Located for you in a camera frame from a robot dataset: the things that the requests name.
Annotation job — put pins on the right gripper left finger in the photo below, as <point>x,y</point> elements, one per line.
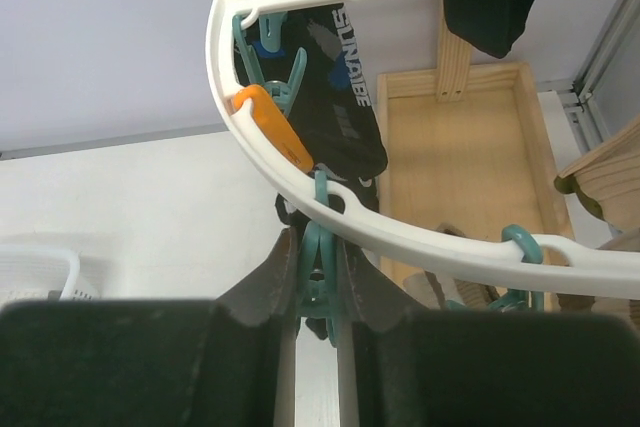
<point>229,361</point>

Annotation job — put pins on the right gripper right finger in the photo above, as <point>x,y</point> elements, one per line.
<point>402,364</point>

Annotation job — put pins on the black sock plain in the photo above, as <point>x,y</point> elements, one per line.
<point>333,114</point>

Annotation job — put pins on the black sock white stripes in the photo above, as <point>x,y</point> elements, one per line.
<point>295,216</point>

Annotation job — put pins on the white round clip hanger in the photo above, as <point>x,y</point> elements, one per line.
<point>518,259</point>

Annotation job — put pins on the wooden hanger stand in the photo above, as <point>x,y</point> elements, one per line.
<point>468,150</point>

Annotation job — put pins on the white plastic laundry basket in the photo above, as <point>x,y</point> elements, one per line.
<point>31,272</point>

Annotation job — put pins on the orange clothes peg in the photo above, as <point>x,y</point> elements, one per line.
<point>274,125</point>

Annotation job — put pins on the beige striped ribbed sock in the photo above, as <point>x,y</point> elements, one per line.
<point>606,179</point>

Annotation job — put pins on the teal clothes peg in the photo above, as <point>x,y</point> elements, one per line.
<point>280,73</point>

